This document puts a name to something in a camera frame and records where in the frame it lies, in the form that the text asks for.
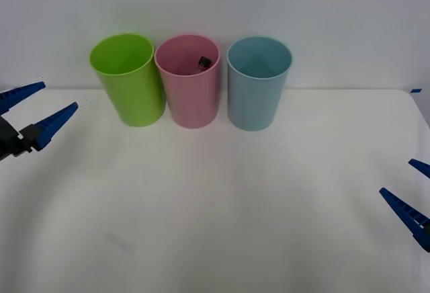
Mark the pale blue plastic bin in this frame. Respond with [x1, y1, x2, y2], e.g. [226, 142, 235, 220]
[226, 36, 293, 132]

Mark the green plastic bin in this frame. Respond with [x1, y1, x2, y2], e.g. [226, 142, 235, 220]
[89, 32, 167, 128]

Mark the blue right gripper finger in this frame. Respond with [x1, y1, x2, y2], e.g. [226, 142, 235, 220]
[378, 187, 430, 253]
[408, 159, 430, 178]

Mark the small plastic bottle black cap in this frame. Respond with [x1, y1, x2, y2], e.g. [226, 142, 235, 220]
[188, 56, 212, 76]

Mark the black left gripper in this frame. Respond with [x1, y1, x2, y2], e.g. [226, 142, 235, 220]
[0, 81, 80, 163]

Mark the pink plastic bin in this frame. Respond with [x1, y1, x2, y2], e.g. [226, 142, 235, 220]
[154, 34, 221, 130]

